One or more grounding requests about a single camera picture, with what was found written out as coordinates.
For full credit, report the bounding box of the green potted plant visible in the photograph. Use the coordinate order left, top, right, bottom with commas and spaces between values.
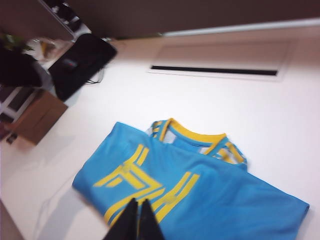
0, 31, 35, 54

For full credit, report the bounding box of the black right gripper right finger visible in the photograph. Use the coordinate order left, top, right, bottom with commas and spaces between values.
137, 198, 166, 240

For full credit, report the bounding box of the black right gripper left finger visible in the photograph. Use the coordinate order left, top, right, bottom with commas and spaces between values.
103, 198, 139, 240

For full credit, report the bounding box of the light blue soccer jersey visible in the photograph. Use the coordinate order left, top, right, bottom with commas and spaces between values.
71, 117, 311, 240

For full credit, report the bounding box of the black bag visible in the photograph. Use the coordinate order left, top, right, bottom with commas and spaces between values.
49, 33, 119, 102

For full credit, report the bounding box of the brown fabric desk divider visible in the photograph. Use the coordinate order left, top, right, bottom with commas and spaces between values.
71, 0, 320, 40

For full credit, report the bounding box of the thin black cable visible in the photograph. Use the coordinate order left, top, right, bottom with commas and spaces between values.
86, 67, 107, 85

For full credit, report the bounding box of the white desk cable tray cover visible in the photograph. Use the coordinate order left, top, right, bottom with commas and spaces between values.
146, 37, 300, 83

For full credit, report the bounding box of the brown cardboard box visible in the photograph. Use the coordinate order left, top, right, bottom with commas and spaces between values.
4, 89, 69, 146

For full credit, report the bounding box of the black bulky object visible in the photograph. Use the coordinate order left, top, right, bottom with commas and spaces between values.
0, 46, 44, 88

